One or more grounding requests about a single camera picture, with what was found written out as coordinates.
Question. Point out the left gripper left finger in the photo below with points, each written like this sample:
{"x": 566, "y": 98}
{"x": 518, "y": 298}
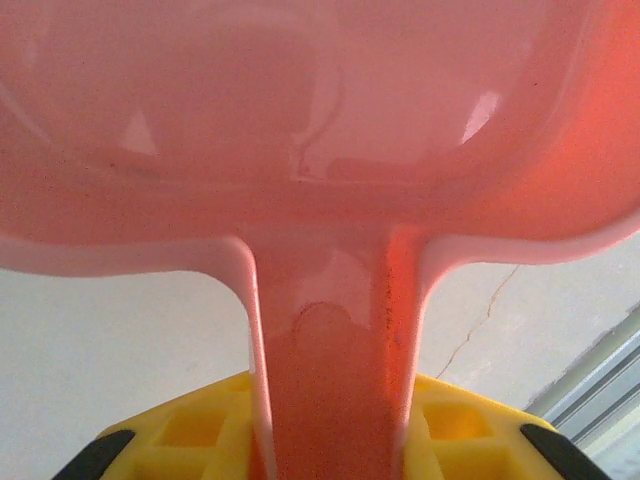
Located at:
{"x": 200, "y": 450}

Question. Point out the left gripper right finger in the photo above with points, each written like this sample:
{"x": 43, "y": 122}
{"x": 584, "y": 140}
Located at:
{"x": 465, "y": 450}

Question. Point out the pink plastic dustpan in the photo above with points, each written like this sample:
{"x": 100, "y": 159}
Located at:
{"x": 320, "y": 125}

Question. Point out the wide aluminium base rail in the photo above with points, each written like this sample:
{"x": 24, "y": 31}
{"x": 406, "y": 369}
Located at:
{"x": 600, "y": 370}

